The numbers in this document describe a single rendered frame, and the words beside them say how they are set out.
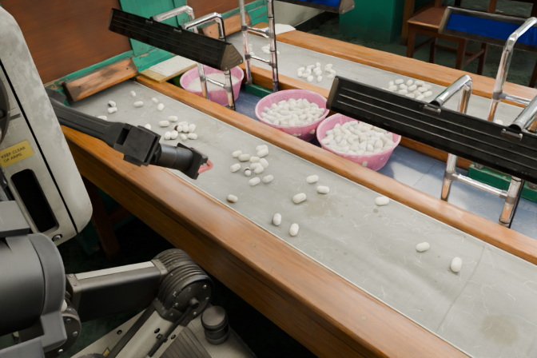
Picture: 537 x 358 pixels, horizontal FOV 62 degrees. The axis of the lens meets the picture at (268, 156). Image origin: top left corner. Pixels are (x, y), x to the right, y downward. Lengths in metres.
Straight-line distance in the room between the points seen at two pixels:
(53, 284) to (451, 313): 0.82
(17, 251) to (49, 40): 1.52
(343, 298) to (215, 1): 1.64
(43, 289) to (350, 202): 0.96
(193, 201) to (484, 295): 0.74
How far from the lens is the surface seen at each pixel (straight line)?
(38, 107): 0.59
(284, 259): 1.07
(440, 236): 1.20
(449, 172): 1.21
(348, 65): 2.00
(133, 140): 1.04
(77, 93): 1.89
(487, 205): 1.41
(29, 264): 0.40
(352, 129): 1.54
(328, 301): 1.00
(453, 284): 1.10
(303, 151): 1.40
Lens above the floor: 1.57
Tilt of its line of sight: 36 degrees down
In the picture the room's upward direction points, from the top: 5 degrees counter-clockwise
